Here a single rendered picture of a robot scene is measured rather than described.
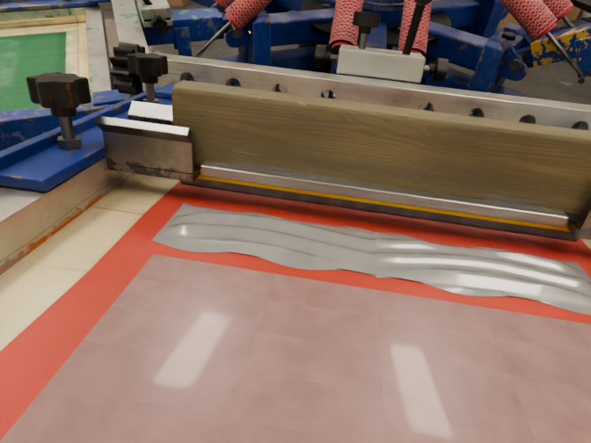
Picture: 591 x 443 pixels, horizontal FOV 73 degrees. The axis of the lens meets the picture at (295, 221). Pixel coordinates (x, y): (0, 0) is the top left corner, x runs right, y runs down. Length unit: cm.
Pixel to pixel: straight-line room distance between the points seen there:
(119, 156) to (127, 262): 12
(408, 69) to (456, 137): 29
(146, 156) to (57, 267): 13
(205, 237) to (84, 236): 9
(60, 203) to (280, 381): 23
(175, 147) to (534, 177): 31
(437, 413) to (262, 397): 9
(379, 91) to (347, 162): 24
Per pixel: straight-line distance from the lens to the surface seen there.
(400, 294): 31
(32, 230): 35
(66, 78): 40
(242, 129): 37
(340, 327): 27
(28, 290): 32
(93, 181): 40
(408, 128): 36
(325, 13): 112
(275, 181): 36
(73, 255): 34
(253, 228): 34
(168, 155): 39
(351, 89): 59
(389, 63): 64
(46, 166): 38
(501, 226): 42
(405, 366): 26
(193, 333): 26
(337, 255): 32
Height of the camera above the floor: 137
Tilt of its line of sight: 46 degrees down
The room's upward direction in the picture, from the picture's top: 4 degrees clockwise
